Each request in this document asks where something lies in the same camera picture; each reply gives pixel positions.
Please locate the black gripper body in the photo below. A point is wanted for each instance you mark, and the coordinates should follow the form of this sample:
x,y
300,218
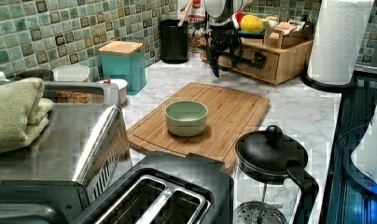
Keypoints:
x,y
223,41

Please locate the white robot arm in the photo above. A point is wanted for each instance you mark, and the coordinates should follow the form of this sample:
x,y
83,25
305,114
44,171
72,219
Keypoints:
x,y
219,12

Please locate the wooden drawer box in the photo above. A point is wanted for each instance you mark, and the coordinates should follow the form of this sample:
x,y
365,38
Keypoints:
x,y
281,65

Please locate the blue plate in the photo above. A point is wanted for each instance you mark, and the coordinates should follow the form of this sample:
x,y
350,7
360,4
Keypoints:
x,y
253,35

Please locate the yellow lemon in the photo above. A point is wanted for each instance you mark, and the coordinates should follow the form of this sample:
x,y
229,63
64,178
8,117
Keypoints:
x,y
251,23

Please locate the watermelon slice toy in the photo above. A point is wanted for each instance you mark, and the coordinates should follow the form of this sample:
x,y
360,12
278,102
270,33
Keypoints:
x,y
236,19

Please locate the cereal box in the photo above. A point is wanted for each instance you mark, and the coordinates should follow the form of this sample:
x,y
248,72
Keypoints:
x,y
195,19

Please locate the black utensil holder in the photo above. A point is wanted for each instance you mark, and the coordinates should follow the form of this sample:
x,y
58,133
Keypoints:
x,y
174,41

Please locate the wooden spoon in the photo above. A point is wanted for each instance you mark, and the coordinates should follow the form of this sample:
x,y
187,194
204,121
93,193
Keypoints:
x,y
185,10

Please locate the tea bag box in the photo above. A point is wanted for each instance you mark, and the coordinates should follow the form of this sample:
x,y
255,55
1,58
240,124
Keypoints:
x,y
286,35

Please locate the wooden cutting board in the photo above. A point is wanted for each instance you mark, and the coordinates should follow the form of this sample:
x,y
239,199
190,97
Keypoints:
x,y
231,114

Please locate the green ceramic bowl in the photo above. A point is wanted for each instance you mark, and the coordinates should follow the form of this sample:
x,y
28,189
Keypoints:
x,y
186,118

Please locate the teal canister wooden lid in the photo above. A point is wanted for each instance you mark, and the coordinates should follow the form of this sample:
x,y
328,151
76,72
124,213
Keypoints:
x,y
125,60

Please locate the paper towel roll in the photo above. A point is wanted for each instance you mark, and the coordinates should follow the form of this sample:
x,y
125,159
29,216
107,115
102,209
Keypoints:
x,y
338,36

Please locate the black french press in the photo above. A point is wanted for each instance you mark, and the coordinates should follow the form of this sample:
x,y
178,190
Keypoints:
x,y
270,157

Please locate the black paper towel holder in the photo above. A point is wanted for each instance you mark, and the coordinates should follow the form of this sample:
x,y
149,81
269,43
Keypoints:
x,y
334,88

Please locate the clear plastic container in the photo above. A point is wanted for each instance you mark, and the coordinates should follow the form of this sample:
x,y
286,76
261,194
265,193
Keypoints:
x,y
71,73

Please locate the black two-slot toaster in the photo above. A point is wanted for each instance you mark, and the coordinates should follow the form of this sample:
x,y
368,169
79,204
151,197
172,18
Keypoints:
x,y
166,189

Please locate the stainless toaster oven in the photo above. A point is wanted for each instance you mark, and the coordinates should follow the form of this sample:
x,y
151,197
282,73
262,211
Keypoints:
x,y
81,152

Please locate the folded beige towel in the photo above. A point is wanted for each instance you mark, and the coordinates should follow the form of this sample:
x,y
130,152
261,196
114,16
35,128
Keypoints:
x,y
24,113

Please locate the black drawer handle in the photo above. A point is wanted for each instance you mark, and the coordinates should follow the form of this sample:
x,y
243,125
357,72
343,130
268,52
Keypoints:
x,y
255,60

